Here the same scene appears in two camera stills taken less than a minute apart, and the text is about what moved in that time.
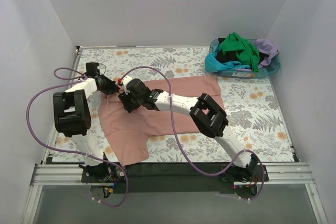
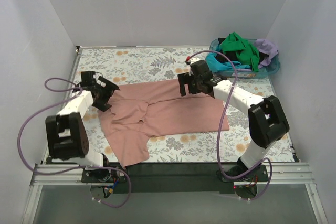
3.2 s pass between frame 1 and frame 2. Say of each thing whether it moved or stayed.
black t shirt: stayed
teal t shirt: stayed
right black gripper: moved
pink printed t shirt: stayed
